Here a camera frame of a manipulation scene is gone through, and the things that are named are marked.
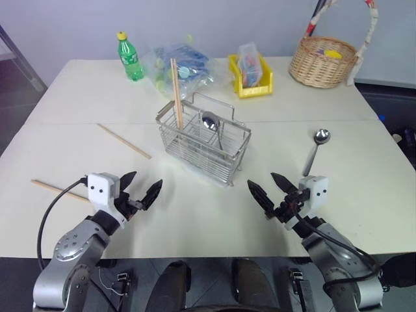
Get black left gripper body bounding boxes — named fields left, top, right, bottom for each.
left=113, top=191, right=146, bottom=223

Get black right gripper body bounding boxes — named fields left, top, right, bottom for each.
left=274, top=189, right=310, bottom=225

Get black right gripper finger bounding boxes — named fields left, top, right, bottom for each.
left=247, top=179, right=278, bottom=220
left=270, top=172, right=299, bottom=196

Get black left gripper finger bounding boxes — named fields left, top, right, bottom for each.
left=120, top=171, right=138, bottom=198
left=141, top=178, right=163, bottom=212

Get wooden chopstick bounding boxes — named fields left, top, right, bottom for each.
left=170, top=58, right=181, bottom=129
left=173, top=58, right=184, bottom=129
left=31, top=179, right=91, bottom=203
left=97, top=123, right=153, bottom=161

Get steel spoon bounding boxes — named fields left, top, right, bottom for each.
left=302, top=128, right=332, bottom=177
left=201, top=110, right=226, bottom=151

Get dark rounded shape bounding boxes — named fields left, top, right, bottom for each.
left=151, top=259, right=192, bottom=312
left=231, top=257, right=281, bottom=312

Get yellow plastic bin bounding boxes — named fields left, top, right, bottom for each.
left=227, top=53, right=274, bottom=99

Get green plastic soda bottle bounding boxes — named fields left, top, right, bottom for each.
left=116, top=31, right=146, bottom=83

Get clear plastic bag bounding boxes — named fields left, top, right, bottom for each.
left=142, top=34, right=216, bottom=101

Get black rounded object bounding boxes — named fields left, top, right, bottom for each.
left=379, top=252, right=416, bottom=289

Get dark equipment beside table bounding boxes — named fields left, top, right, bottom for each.
left=378, top=112, right=416, bottom=152

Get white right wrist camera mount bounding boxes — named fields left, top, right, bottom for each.
left=285, top=175, right=330, bottom=232

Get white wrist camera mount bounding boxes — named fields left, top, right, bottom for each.
left=285, top=175, right=330, bottom=232
left=86, top=172, right=128, bottom=229

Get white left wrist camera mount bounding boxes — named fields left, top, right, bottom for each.
left=86, top=172, right=128, bottom=229

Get steel wire cutlery basket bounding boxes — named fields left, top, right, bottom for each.
left=155, top=91, right=253, bottom=189

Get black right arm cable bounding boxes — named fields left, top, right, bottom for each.
left=297, top=213, right=385, bottom=291

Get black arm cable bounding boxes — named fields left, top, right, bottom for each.
left=297, top=213, right=385, bottom=291
left=36, top=176, right=90, bottom=270

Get black strap with buckle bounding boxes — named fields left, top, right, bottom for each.
left=111, top=271, right=133, bottom=312
left=288, top=267, right=310, bottom=312

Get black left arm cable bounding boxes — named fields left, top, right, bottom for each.
left=36, top=176, right=90, bottom=270

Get wicker basket with handle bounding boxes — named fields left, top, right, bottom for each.
left=289, top=0, right=382, bottom=90

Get grey metal frame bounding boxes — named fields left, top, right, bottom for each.
left=0, top=23, right=48, bottom=96

